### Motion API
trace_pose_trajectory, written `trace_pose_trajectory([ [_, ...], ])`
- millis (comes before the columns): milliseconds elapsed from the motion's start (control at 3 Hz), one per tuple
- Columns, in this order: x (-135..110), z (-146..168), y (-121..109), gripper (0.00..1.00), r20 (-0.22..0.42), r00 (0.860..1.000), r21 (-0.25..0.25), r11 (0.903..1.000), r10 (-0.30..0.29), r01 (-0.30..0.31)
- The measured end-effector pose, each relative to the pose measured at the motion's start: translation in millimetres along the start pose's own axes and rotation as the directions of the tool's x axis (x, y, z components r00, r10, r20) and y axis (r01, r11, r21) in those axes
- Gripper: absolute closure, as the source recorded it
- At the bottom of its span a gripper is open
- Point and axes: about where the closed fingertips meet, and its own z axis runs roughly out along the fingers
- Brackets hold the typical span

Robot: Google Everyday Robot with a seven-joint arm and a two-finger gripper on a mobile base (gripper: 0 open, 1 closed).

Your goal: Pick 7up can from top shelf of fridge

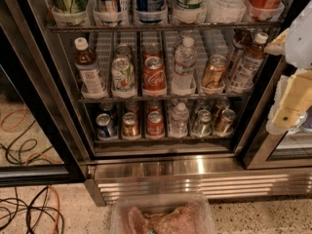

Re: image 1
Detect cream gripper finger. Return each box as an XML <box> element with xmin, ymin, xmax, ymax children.
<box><xmin>264</xmin><ymin>29</ymin><xmax>289</xmax><ymax>56</ymax></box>
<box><xmin>272</xmin><ymin>69</ymin><xmax>312</xmax><ymax>130</ymax></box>

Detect rear tea bottle middle shelf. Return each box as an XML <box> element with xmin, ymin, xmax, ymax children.
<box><xmin>227</xmin><ymin>29</ymin><xmax>253</xmax><ymax>78</ymax></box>

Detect right glass fridge door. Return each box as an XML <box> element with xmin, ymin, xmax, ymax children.
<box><xmin>242</xmin><ymin>56</ymin><xmax>312</xmax><ymax>170</ymax></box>

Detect glass fridge door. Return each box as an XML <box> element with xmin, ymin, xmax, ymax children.
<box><xmin>0</xmin><ymin>0</ymin><xmax>88</xmax><ymax>187</ymax></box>
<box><xmin>242</xmin><ymin>56</ymin><xmax>312</xmax><ymax>170</ymax></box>

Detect clear water bottle top shelf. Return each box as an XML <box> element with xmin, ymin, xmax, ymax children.
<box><xmin>210</xmin><ymin>0</ymin><xmax>246</xmax><ymax>23</ymax></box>

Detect gold can middle shelf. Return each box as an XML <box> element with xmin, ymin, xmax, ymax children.
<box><xmin>201</xmin><ymin>55</ymin><xmax>227</xmax><ymax>89</ymax></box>

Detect gold can bottom right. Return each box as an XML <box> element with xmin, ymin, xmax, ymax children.
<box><xmin>214</xmin><ymin>109</ymin><xmax>236</xmax><ymax>137</ymax></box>

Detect gold can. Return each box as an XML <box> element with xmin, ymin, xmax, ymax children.
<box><xmin>214</xmin><ymin>109</ymin><xmax>236</xmax><ymax>137</ymax></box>
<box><xmin>123</xmin><ymin>112</ymin><xmax>140</xmax><ymax>137</ymax></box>

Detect water bottle middle shelf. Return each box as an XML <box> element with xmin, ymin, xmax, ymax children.
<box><xmin>173</xmin><ymin>37</ymin><xmax>197</xmax><ymax>90</ymax></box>

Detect green can bottom shelf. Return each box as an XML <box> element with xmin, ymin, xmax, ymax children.
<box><xmin>192</xmin><ymin>109</ymin><xmax>212</xmax><ymax>136</ymax></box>

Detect steel fridge base grille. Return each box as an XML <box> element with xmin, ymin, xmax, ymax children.
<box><xmin>85</xmin><ymin>155</ymin><xmax>312</xmax><ymax>206</ymax></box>

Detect water bottle bottom shelf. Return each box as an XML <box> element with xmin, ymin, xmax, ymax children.
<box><xmin>170</xmin><ymin>102</ymin><xmax>189</xmax><ymax>137</ymax></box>

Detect red coca-cola can middle shelf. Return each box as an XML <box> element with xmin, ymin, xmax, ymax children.
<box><xmin>143</xmin><ymin>57</ymin><xmax>165</xmax><ymax>91</ymax></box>

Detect red can bottom shelf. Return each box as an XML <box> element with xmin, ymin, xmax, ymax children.
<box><xmin>147</xmin><ymin>111</ymin><xmax>164</xmax><ymax>137</ymax></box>

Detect white green can middle shelf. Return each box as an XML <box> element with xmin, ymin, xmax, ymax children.
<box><xmin>111</xmin><ymin>58</ymin><xmax>135</xmax><ymax>92</ymax></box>

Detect gold can bottom left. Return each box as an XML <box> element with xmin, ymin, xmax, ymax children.
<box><xmin>123</xmin><ymin>112</ymin><xmax>140</xmax><ymax>137</ymax></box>

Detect blue pepsi can bottom shelf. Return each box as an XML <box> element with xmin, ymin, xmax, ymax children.
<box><xmin>96</xmin><ymin>113</ymin><xmax>117</xmax><ymax>139</ymax></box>

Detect left glass fridge door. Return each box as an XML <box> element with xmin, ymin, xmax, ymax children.
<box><xmin>0</xmin><ymin>0</ymin><xmax>88</xmax><ymax>187</ymax></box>

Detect right tea bottle white cap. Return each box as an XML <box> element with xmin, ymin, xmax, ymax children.
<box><xmin>229</xmin><ymin>31</ymin><xmax>269</xmax><ymax>90</ymax></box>

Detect tea bottle white cap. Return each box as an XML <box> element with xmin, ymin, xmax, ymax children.
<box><xmin>229</xmin><ymin>31</ymin><xmax>269</xmax><ymax>90</ymax></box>
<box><xmin>74</xmin><ymin>37</ymin><xmax>104</xmax><ymax>94</ymax></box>

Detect clear plastic food container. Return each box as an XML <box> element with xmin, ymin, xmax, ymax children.
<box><xmin>110</xmin><ymin>192</ymin><xmax>215</xmax><ymax>234</ymax></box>

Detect left tea bottle white cap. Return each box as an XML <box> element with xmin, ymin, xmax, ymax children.
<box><xmin>74</xmin><ymin>37</ymin><xmax>104</xmax><ymax>94</ymax></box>

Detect top wire shelf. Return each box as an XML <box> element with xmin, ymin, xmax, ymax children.
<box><xmin>48</xmin><ymin>21</ymin><xmax>282</xmax><ymax>33</ymax></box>

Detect wire shelf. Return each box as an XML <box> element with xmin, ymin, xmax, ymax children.
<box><xmin>78</xmin><ymin>93</ymin><xmax>248</xmax><ymax>103</ymax></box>
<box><xmin>48</xmin><ymin>21</ymin><xmax>282</xmax><ymax>33</ymax></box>

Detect middle wire shelf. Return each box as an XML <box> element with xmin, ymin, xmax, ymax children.
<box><xmin>78</xmin><ymin>93</ymin><xmax>248</xmax><ymax>103</ymax></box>

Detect orange cable on floor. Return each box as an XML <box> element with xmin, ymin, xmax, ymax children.
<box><xmin>47</xmin><ymin>184</ymin><xmax>61</xmax><ymax>234</ymax></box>

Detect black cables on floor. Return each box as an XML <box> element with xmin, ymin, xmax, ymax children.
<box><xmin>0</xmin><ymin>185</ymin><xmax>65</xmax><ymax>234</ymax></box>

